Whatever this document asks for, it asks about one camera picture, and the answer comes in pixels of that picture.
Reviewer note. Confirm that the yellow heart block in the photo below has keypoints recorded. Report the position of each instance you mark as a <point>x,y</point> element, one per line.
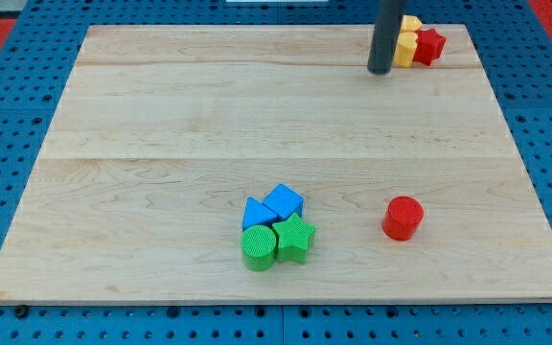
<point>405,49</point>

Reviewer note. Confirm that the red cylinder block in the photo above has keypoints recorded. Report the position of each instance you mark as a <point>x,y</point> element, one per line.
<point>402,218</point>

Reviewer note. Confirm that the green star block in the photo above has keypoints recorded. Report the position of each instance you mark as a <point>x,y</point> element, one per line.
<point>295,238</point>

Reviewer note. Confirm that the yellow pentagon block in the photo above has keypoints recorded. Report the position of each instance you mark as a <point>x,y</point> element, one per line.
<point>410,23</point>

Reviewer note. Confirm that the red star block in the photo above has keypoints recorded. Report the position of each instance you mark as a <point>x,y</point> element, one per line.
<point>430,46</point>

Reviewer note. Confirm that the green cylinder block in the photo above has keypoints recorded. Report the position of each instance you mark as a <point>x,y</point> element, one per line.
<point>258,247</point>

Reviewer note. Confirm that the blue cube block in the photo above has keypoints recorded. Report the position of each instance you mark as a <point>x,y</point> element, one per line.
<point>284,202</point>

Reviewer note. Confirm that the light wooden board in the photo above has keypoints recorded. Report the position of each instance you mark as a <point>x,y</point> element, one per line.
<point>162,133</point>

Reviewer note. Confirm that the blue triangle block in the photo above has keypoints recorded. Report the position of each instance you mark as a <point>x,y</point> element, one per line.
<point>256,213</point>

